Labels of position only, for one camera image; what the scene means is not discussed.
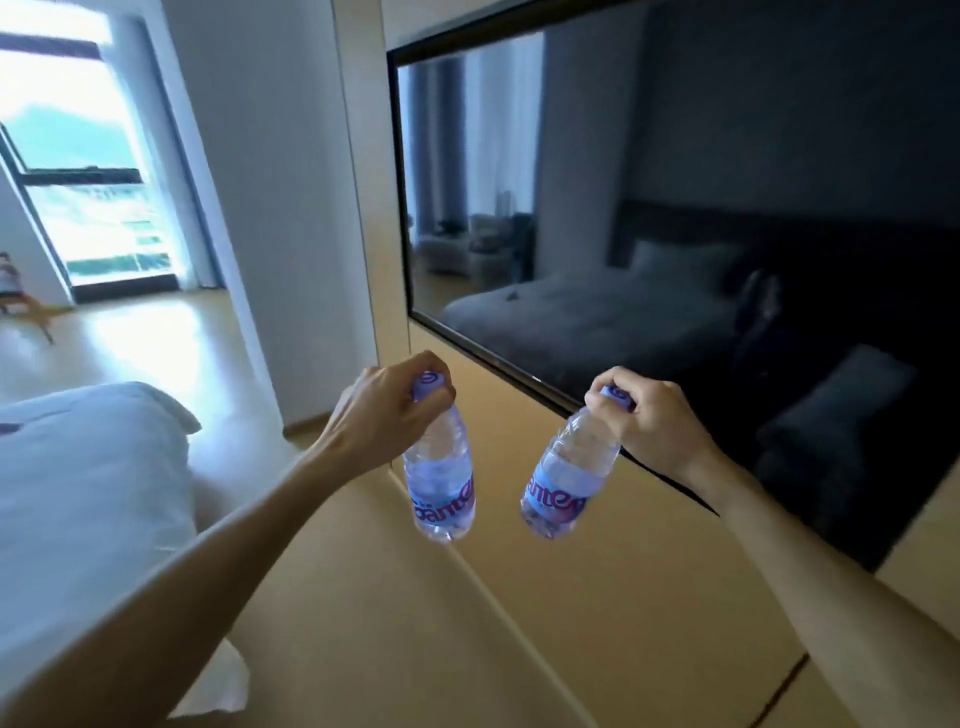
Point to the person's right hand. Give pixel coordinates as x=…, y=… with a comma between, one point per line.
x=660, y=427

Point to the person's left hand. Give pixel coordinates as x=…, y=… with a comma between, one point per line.
x=375, y=416

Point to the clear water bottle purple cap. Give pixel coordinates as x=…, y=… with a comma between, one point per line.
x=442, y=487
x=559, y=487

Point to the person's right forearm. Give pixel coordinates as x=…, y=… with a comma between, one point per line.
x=840, y=592

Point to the person's left forearm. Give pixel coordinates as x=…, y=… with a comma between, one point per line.
x=172, y=585

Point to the white sheer curtain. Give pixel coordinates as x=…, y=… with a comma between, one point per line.
x=172, y=187

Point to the wooden armchair dark seat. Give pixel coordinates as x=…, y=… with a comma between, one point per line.
x=19, y=296

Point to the large glass window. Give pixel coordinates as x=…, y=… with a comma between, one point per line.
x=75, y=150

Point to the wooden wall panel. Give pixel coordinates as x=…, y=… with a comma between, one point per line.
x=615, y=637

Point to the black wall television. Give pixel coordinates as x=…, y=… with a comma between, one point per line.
x=675, y=187

